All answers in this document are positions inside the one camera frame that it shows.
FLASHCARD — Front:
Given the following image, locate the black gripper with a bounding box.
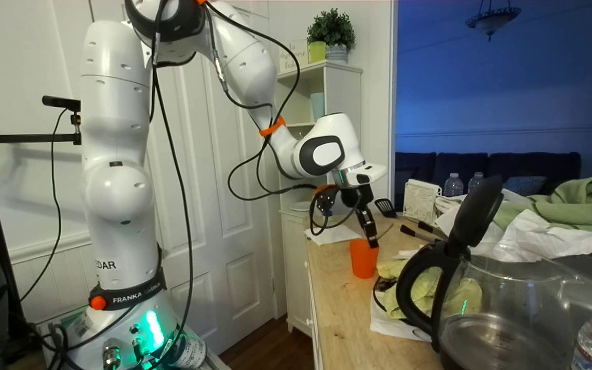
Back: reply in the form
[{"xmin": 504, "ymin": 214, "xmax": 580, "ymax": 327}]
[{"xmin": 335, "ymin": 171, "xmax": 380, "ymax": 251}]

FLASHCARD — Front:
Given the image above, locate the folded white paper towel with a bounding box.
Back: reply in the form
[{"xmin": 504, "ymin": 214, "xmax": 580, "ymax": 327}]
[{"xmin": 305, "ymin": 216, "xmax": 364, "ymax": 247}]

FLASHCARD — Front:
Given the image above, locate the orange plastic cup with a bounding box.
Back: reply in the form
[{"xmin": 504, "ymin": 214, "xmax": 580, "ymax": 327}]
[{"xmin": 348, "ymin": 238, "xmax": 380, "ymax": 281}]

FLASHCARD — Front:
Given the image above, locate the white patterned tissue box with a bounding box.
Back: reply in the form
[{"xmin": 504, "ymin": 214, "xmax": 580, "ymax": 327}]
[{"xmin": 404, "ymin": 177, "xmax": 445, "ymax": 223}]

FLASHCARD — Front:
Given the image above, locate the light green waffle cloth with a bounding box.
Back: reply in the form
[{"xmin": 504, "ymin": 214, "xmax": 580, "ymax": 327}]
[{"xmin": 374, "ymin": 255, "xmax": 485, "ymax": 324}]

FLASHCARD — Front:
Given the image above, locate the white wood-top kitchen island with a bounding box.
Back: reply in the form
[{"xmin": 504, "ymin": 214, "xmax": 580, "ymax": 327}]
[{"xmin": 278, "ymin": 212, "xmax": 448, "ymax": 370}]

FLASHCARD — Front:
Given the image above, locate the clear water bottle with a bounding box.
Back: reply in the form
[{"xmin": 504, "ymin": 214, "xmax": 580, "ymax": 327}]
[
  {"xmin": 443, "ymin": 171, "xmax": 466, "ymax": 199},
  {"xmin": 466, "ymin": 171, "xmax": 488, "ymax": 196}
]

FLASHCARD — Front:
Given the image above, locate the white open shelf unit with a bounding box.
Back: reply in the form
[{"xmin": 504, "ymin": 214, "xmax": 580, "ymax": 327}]
[{"xmin": 276, "ymin": 57, "xmax": 364, "ymax": 208}]

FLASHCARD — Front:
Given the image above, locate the white panel door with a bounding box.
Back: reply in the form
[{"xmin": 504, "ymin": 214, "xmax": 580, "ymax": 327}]
[{"xmin": 149, "ymin": 54, "xmax": 278, "ymax": 355}]

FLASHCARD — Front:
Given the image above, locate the dark blue sofa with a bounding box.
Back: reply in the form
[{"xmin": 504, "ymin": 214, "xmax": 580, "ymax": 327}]
[{"xmin": 395, "ymin": 149, "xmax": 583, "ymax": 208}]

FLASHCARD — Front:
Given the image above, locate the white crumpled sheet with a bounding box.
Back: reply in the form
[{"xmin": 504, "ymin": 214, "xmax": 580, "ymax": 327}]
[{"xmin": 438, "ymin": 186, "xmax": 592, "ymax": 265}]

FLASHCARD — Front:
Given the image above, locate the yellow-green plant pot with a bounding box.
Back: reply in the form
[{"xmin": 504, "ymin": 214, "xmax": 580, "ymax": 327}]
[{"xmin": 307, "ymin": 39, "xmax": 329, "ymax": 64}]

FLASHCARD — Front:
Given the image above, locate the potted plant grey pot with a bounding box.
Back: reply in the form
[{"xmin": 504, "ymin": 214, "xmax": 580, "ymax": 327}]
[{"xmin": 307, "ymin": 6, "xmax": 357, "ymax": 64}]

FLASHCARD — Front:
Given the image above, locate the green fabric pile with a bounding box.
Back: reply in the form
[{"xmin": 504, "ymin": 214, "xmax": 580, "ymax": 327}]
[{"xmin": 529, "ymin": 174, "xmax": 592, "ymax": 234}]

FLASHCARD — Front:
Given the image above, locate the hanging ceiling chandelier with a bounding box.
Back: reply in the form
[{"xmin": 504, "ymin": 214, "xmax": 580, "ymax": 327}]
[{"xmin": 465, "ymin": 0, "xmax": 525, "ymax": 39}]

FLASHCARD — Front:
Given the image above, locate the glass kettle black handle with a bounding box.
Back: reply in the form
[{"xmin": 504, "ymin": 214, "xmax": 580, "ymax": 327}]
[{"xmin": 395, "ymin": 174, "xmax": 592, "ymax": 370}]

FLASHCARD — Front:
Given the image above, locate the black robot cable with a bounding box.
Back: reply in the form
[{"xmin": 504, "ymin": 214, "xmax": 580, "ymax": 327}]
[{"xmin": 149, "ymin": 6, "xmax": 353, "ymax": 238}]

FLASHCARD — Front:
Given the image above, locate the orange cable strap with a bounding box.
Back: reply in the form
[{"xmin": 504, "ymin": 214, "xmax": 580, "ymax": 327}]
[{"xmin": 257, "ymin": 115, "xmax": 287, "ymax": 140}]

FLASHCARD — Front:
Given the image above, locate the black camera tripod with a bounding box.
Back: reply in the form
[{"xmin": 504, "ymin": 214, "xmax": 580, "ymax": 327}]
[{"xmin": 0, "ymin": 89, "xmax": 85, "ymax": 346}]

